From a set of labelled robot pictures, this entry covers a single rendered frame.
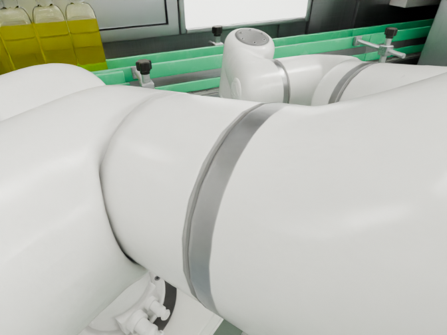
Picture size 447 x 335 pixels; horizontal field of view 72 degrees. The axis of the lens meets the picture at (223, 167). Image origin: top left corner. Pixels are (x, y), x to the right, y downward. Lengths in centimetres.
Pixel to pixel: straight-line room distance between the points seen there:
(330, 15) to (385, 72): 97
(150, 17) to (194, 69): 20
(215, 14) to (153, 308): 77
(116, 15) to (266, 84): 57
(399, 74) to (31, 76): 26
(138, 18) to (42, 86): 68
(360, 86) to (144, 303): 33
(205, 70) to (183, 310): 56
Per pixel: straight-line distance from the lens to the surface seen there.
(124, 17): 89
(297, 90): 42
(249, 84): 39
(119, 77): 72
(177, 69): 77
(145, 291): 42
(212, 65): 80
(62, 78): 25
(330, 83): 30
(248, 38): 47
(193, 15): 93
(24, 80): 24
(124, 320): 41
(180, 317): 44
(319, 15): 119
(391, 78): 27
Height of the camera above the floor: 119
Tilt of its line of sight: 37 degrees down
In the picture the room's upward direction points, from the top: straight up
